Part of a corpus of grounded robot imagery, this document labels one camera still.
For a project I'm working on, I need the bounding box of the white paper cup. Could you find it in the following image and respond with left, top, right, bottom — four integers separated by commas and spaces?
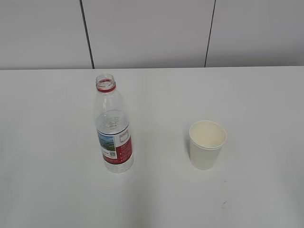
189, 120, 227, 171

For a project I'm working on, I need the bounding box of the clear plastic water bottle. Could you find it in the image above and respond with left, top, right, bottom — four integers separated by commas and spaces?
93, 74, 134, 173

